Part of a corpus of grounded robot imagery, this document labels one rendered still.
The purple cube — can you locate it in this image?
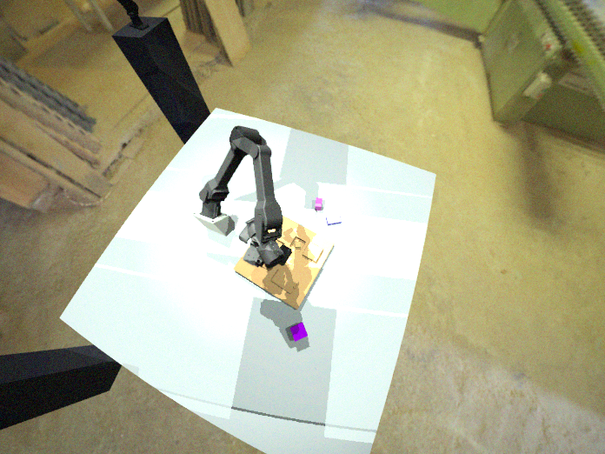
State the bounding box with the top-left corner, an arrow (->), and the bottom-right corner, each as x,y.
290,322 -> 308,341

